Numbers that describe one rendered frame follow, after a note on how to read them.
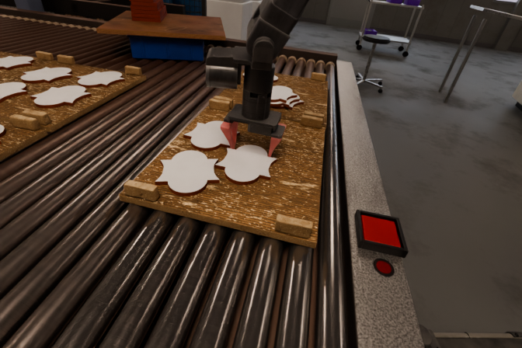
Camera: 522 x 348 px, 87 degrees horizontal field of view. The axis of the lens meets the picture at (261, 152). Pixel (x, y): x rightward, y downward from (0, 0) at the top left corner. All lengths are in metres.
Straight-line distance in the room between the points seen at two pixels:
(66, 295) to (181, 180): 0.23
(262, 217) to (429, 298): 1.38
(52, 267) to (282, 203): 0.36
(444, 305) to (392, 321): 1.33
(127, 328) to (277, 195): 0.30
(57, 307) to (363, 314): 0.39
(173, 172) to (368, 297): 0.39
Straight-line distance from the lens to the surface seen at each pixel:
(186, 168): 0.57
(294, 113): 0.84
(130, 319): 0.42
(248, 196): 0.52
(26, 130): 0.83
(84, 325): 0.44
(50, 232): 0.56
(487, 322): 1.86
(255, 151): 0.62
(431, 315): 1.72
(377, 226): 0.54
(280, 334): 0.41
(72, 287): 0.47
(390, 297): 0.48
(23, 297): 0.49
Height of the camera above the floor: 1.29
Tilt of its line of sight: 33 degrees down
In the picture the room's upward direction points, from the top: 6 degrees clockwise
